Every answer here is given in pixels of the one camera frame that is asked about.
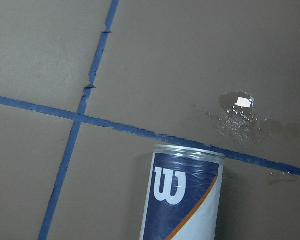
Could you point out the clear Wilson tennis ball can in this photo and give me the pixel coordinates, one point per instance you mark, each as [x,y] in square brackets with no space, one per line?
[183,194]

